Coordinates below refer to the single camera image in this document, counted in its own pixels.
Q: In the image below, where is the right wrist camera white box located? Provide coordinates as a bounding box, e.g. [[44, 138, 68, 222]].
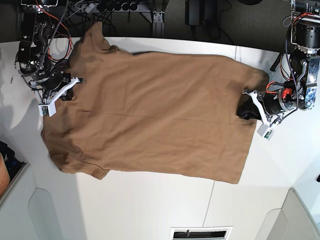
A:
[[38, 101, 56, 117]]

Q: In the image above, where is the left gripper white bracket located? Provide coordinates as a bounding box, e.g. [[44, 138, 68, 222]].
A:
[[236, 88, 284, 128]]

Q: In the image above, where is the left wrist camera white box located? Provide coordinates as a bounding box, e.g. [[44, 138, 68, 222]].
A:
[[257, 124, 275, 141]]

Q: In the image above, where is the black braided cable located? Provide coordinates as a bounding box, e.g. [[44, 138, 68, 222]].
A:
[[37, 0, 70, 73]]

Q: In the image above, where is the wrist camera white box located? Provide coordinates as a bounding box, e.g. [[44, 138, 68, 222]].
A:
[[38, 101, 56, 117], [257, 124, 275, 141]]

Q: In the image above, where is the aluminium frame post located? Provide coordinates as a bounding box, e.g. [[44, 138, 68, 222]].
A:
[[141, 0, 169, 38]]

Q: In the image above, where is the grey plastic bin right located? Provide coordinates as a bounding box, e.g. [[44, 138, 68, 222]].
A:
[[256, 188, 320, 240]]

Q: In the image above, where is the tan brown t-shirt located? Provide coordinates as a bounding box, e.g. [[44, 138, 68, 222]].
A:
[[41, 22, 269, 184]]

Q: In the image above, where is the black power strip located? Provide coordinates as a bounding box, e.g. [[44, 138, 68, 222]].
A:
[[96, 0, 141, 13]]

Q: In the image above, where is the grey plastic bin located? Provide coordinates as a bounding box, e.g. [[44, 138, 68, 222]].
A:
[[256, 188, 320, 240], [0, 139, 83, 240]]

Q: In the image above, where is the black box under table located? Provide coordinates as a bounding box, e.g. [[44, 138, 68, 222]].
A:
[[185, 0, 218, 26]]

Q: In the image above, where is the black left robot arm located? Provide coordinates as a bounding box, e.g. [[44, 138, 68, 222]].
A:
[[236, 0, 320, 127]]

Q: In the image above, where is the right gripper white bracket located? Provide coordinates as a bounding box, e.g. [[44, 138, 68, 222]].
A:
[[27, 76, 85, 104]]

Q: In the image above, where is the grey plastic bin left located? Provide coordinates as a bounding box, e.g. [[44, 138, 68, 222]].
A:
[[0, 139, 83, 240]]

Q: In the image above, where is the red wire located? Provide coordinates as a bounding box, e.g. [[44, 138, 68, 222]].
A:
[[34, 0, 75, 62]]

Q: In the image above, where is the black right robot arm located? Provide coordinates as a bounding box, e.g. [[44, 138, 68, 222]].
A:
[[14, 0, 74, 104]]

